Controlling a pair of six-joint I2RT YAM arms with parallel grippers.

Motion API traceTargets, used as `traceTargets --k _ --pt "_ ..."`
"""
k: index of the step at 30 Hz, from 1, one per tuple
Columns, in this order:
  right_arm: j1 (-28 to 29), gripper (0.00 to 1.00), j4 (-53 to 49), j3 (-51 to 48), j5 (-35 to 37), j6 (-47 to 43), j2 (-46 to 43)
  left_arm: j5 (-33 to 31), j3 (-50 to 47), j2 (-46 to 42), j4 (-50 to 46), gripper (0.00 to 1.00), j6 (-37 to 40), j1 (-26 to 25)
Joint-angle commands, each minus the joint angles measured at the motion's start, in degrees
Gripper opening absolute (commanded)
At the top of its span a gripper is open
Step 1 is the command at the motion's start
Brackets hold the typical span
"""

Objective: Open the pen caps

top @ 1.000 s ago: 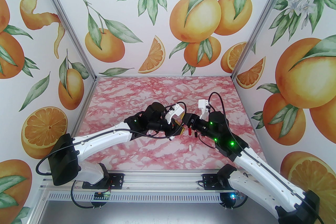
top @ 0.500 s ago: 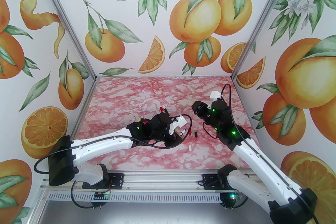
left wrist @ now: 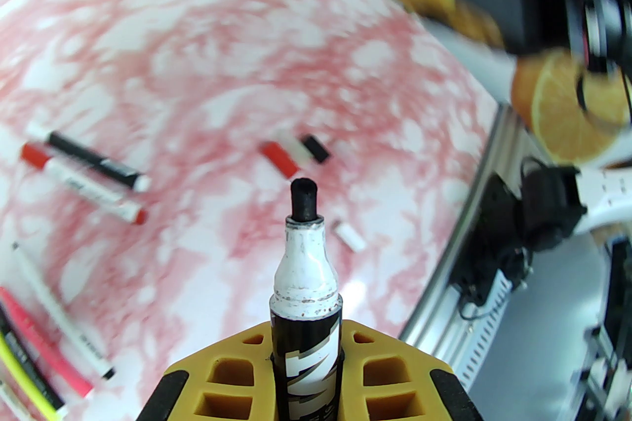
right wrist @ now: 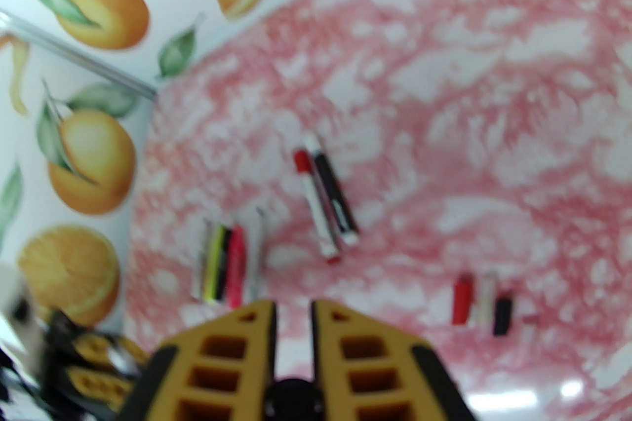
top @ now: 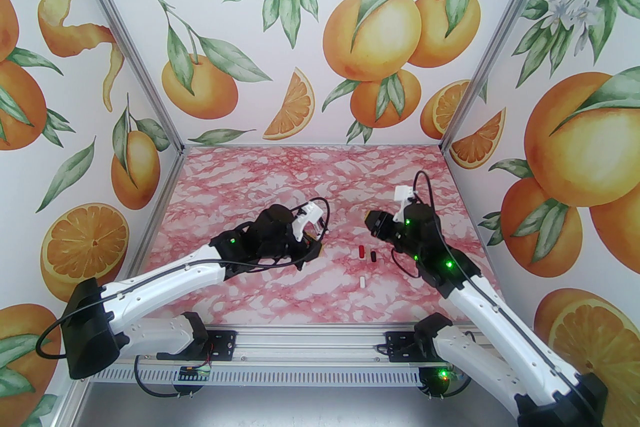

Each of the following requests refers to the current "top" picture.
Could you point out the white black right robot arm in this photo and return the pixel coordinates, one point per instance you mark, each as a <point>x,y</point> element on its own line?
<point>500,322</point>

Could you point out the small blue circuit board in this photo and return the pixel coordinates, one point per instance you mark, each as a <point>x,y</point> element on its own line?
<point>192,374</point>

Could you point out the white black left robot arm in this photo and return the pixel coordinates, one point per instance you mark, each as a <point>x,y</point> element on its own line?
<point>165,280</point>

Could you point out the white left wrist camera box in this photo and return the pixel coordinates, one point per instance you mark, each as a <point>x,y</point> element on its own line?
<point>307,215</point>

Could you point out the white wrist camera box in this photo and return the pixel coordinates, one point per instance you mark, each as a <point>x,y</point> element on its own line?
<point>307,215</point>
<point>402,194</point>

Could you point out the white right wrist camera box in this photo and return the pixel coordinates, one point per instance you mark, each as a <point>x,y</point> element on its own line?
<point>402,194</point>

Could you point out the aluminium frame post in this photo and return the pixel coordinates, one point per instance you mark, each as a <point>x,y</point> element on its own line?
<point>127,39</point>
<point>501,39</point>

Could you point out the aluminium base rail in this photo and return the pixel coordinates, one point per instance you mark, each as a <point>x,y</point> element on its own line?
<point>300,345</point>

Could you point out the small lit electronics board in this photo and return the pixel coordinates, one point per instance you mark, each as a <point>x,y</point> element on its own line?
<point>445,374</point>

